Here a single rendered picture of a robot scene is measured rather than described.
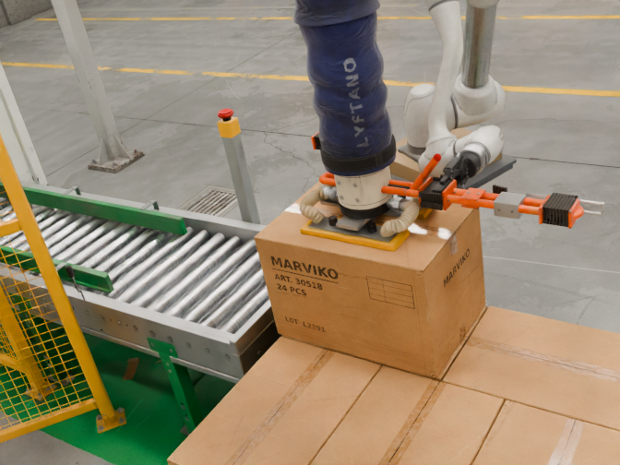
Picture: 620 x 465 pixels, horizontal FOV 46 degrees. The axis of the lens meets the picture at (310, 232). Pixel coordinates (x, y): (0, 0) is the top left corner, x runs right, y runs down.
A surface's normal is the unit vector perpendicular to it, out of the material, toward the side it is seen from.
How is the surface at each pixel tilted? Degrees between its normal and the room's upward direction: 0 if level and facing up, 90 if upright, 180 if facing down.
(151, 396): 0
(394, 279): 90
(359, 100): 69
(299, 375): 0
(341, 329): 90
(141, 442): 0
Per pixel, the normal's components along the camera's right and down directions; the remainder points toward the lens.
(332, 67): -0.18, 0.36
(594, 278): -0.17, -0.85
